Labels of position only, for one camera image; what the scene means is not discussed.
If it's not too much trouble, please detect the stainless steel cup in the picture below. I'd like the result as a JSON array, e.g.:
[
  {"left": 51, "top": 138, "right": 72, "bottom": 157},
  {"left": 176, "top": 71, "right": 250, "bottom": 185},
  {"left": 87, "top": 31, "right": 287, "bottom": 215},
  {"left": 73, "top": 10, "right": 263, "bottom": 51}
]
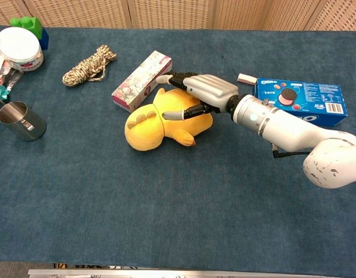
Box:
[{"left": 0, "top": 100, "right": 48, "bottom": 142}]

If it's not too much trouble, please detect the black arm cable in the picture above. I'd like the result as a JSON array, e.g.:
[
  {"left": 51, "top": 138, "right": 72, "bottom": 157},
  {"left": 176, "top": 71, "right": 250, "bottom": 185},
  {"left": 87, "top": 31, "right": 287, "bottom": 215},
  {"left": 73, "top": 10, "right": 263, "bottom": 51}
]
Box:
[{"left": 271, "top": 144, "right": 312, "bottom": 159}]

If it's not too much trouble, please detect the small pink rectangular block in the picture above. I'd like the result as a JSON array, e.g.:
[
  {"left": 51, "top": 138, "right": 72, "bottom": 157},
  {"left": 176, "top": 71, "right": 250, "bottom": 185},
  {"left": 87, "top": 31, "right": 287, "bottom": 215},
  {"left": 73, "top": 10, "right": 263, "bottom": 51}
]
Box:
[{"left": 237, "top": 73, "right": 257, "bottom": 86}]

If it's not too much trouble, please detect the blue Oreo cookie box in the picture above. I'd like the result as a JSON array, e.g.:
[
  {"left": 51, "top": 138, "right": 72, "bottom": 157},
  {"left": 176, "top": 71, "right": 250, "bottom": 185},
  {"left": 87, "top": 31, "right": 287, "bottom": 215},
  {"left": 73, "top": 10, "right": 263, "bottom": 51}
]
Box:
[{"left": 252, "top": 77, "right": 348, "bottom": 127}]

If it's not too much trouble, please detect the silver foil packet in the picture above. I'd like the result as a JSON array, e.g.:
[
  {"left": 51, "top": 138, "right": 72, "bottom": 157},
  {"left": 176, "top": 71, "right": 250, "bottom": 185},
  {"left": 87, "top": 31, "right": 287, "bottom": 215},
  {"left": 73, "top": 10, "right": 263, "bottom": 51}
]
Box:
[{"left": 1, "top": 59, "right": 24, "bottom": 87}]

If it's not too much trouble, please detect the floral print carton box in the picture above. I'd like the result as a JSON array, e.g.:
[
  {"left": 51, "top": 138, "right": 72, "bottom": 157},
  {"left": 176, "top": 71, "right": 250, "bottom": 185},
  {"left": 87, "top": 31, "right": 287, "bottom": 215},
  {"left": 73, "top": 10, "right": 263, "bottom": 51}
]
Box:
[{"left": 111, "top": 50, "right": 173, "bottom": 113}]

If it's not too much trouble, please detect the dark blue block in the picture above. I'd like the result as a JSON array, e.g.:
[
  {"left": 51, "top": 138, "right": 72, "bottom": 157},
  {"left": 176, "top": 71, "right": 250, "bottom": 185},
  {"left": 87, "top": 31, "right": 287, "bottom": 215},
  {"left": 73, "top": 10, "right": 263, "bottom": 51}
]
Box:
[{"left": 38, "top": 27, "right": 50, "bottom": 50}]

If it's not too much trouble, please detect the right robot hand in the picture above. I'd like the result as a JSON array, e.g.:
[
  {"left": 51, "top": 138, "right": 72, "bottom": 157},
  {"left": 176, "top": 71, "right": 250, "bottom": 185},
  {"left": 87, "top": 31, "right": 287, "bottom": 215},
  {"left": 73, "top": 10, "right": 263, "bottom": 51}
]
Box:
[{"left": 155, "top": 72, "right": 239, "bottom": 121}]

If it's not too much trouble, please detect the clear round plastic tub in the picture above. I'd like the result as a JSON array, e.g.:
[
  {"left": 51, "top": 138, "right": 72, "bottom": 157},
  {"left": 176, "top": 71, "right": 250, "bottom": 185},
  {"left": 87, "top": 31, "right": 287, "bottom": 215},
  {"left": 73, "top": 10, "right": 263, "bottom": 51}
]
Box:
[{"left": 0, "top": 27, "right": 45, "bottom": 71}]

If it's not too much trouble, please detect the yellow plush duck toy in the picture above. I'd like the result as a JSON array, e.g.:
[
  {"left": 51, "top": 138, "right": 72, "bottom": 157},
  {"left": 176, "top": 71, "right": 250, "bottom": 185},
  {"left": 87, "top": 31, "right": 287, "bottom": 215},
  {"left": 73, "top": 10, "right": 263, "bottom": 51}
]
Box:
[{"left": 124, "top": 87, "right": 213, "bottom": 152}]

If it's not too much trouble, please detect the beige braided rope bundle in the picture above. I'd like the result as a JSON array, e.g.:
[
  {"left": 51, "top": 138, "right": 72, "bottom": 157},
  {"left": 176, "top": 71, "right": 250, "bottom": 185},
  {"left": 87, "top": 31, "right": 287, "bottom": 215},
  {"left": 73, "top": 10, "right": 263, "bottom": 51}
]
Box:
[{"left": 62, "top": 44, "right": 117, "bottom": 87}]

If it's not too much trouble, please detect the green toy building block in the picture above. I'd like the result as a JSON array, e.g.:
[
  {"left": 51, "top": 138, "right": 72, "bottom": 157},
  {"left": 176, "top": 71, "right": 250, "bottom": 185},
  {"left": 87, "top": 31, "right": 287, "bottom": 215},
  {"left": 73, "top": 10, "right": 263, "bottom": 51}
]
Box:
[{"left": 9, "top": 16, "right": 44, "bottom": 40}]

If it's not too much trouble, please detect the aluminium frame rail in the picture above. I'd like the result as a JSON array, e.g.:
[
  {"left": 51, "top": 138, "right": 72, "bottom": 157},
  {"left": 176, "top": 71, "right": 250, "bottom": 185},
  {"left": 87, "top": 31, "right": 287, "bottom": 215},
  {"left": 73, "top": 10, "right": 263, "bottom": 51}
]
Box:
[{"left": 27, "top": 268, "right": 356, "bottom": 278}]

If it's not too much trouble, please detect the woven folding screen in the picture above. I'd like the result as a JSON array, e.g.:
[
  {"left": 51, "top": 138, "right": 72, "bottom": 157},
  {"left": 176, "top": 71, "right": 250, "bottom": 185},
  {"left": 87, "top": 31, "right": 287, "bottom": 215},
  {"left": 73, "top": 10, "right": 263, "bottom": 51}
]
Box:
[{"left": 0, "top": 0, "right": 356, "bottom": 31}]

